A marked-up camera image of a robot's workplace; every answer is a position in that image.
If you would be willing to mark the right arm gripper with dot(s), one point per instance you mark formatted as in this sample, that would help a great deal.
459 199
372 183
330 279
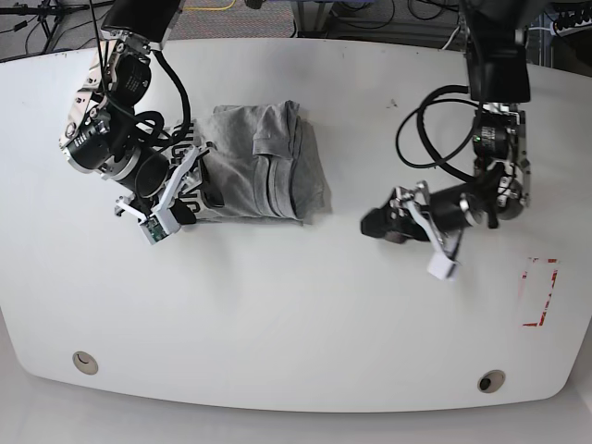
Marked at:
187 190

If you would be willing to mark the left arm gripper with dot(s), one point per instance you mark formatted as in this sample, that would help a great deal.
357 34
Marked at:
411 218

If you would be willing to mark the grey HUGO T-shirt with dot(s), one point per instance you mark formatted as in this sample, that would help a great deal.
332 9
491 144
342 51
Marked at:
264 161

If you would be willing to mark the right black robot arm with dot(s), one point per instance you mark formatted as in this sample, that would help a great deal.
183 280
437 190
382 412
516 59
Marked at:
163 170

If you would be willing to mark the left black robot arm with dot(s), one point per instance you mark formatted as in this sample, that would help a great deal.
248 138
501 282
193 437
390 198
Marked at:
491 162

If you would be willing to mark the red tape rectangle marking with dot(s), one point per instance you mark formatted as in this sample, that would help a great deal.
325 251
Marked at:
537 285

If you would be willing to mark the black tripod stand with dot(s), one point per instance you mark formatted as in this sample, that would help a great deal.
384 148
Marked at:
46 16

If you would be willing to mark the white power strip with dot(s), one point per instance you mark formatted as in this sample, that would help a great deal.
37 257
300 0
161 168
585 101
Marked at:
567 23

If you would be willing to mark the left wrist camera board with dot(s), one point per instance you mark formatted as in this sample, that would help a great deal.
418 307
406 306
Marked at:
442 267

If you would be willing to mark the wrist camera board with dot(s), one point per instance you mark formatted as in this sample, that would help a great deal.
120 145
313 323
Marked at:
158 226
442 267

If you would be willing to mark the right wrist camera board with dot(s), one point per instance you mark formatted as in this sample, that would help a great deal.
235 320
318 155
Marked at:
158 226

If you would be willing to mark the right table cable grommet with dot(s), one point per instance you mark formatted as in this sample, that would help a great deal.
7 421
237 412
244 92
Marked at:
491 381

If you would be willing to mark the table cable grommet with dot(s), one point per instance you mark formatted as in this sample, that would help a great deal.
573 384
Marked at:
491 381
85 363

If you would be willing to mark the left table cable grommet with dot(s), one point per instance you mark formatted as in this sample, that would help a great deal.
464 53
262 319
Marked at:
85 363

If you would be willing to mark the aluminium frame rail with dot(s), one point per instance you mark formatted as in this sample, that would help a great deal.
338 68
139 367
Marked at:
310 17

